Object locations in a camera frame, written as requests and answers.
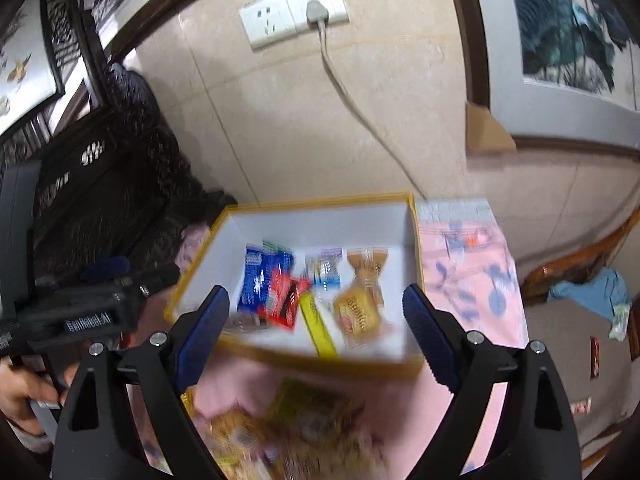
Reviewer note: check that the yellow cardboard box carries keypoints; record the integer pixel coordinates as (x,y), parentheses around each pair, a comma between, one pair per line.
(320,365)

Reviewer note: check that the person's left hand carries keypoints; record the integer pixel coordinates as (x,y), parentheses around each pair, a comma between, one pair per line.
(25,390)

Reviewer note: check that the pink floral cloth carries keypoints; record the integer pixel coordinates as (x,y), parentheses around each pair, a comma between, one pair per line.
(465,280)

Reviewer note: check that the green white small packet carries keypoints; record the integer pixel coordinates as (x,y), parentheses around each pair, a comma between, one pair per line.
(619,322)

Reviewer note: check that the green yellow snack packet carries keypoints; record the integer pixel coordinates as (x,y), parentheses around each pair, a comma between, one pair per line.
(312,405)

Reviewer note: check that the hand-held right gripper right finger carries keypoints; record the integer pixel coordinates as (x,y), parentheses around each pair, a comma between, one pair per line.
(432,340)

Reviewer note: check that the person's left forearm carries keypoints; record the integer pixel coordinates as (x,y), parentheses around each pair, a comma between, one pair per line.
(32,441)

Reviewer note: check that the blue snack packet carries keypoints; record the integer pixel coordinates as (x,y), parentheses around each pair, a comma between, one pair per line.
(257,280)

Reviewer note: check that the dark red snack bar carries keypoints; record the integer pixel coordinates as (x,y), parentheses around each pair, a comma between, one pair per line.
(594,357)

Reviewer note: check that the blue cloth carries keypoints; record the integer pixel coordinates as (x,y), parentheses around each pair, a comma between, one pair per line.
(585,292)

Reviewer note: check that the blue purple candy packet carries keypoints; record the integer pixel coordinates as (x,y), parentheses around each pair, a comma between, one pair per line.
(324,267)

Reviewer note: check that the dark carved wooden bench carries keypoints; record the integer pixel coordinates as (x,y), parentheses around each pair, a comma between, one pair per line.
(100,200)

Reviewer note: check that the long yellow-green snack packet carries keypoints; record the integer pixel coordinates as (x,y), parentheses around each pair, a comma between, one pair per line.
(317,325)

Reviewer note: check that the orange round snack packet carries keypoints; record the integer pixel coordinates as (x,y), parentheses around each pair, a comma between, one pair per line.
(357,305)

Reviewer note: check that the bird painting panel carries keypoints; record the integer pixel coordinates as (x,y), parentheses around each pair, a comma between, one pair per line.
(25,70)

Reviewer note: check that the red snack packet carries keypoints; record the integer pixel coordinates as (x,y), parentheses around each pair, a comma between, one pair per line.
(282,302)

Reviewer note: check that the wooden armchair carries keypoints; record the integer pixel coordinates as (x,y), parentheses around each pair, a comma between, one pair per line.
(560,360)

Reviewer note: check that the red white candy packet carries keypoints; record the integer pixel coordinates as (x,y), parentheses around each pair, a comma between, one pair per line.
(581,406)

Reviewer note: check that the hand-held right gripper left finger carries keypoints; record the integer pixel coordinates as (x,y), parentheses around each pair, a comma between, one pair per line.
(200,340)

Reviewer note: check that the framed lotus painting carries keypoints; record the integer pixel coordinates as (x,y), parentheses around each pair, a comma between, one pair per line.
(565,40)

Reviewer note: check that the cardboard corner protector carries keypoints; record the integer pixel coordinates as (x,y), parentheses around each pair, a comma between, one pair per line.
(487,132)

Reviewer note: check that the grey power plug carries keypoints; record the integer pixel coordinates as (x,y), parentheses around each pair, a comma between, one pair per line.
(316,12)

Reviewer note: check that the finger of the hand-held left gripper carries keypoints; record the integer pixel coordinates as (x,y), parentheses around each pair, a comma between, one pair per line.
(157,277)
(105,266)

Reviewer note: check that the green pink candy packet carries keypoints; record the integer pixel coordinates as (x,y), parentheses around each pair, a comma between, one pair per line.
(277,247)

